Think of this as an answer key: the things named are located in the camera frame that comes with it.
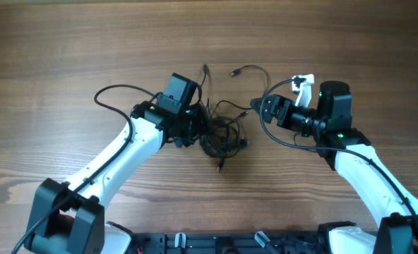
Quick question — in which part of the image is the black USB cable bundle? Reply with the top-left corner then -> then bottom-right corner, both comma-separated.
196,63 -> 251,174

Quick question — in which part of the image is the separated black USB cable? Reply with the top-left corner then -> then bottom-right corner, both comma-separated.
212,64 -> 270,111

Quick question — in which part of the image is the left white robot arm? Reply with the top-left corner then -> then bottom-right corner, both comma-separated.
13,73 -> 208,253

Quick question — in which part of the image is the right black camera cable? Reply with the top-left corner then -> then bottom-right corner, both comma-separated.
258,78 -> 418,254

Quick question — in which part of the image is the black camera cable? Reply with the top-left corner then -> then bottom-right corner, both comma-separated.
258,78 -> 418,254
11,84 -> 157,254

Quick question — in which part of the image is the left black camera cable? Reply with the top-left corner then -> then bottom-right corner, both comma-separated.
11,84 -> 157,254

